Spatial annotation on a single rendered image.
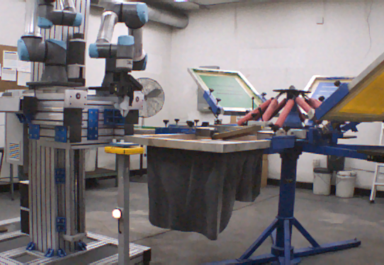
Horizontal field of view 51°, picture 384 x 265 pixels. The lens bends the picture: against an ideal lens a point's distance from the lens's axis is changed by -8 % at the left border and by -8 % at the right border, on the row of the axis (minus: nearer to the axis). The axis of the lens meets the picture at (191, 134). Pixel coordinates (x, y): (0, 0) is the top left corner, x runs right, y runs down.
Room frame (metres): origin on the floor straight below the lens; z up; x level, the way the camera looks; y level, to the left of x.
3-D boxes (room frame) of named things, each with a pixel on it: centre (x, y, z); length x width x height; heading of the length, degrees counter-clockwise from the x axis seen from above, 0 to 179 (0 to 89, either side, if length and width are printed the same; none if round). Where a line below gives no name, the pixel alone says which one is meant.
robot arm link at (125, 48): (1.93, 0.31, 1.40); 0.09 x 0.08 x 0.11; 4
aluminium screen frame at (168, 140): (2.33, -0.13, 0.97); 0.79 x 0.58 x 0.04; 144
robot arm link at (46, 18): (1.95, 0.70, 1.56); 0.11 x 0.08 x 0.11; 124
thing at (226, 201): (2.17, -0.26, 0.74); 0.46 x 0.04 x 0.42; 144
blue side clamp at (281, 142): (2.37, -0.49, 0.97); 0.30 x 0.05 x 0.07; 144
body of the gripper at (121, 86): (1.92, 0.32, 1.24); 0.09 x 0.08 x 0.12; 144
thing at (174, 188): (2.10, 0.04, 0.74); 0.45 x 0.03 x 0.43; 54
